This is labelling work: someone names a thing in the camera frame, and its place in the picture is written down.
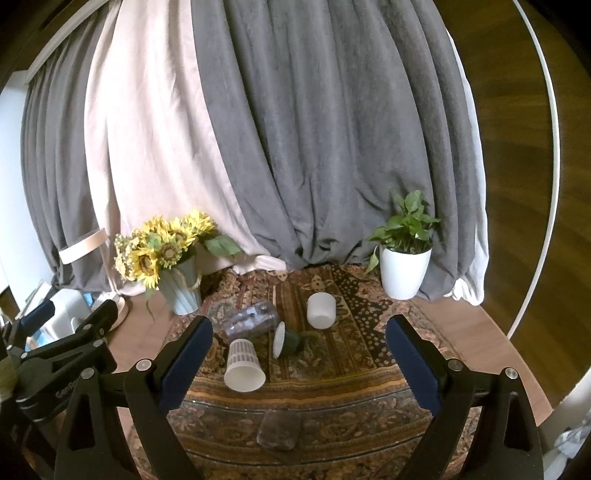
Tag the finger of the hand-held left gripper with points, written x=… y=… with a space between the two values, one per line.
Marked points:
x=99 y=318
x=39 y=316

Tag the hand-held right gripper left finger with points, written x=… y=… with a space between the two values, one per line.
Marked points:
x=187 y=364

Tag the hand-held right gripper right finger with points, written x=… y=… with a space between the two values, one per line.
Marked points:
x=413 y=364

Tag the white dotted paper cup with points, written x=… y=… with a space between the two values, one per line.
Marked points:
x=242 y=367

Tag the dark green cup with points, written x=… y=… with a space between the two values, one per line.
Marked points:
x=288 y=340

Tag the plain white cup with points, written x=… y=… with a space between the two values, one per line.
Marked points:
x=322 y=311

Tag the clear glass cup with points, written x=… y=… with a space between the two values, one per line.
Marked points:
x=279 y=431

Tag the white appliance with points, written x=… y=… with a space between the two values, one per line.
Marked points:
x=62 y=314

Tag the white desk lamp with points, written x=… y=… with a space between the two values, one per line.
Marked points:
x=113 y=277

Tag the clear plastic bottle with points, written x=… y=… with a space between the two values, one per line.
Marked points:
x=249 y=321

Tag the patterned brown rug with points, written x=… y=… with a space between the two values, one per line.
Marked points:
x=332 y=369

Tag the sunflower bouquet in grey vase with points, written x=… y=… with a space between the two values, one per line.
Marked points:
x=171 y=258

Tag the green plant in white pot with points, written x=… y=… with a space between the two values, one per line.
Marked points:
x=404 y=267

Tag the grey curtain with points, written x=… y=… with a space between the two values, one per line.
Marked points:
x=60 y=184
x=332 y=138

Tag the white sheer curtain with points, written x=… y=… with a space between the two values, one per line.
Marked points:
x=475 y=207

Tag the pink curtain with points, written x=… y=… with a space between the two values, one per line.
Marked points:
x=152 y=152

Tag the white grey cloth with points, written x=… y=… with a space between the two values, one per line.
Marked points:
x=575 y=445

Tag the white hoop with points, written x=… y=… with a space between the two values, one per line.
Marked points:
x=556 y=138

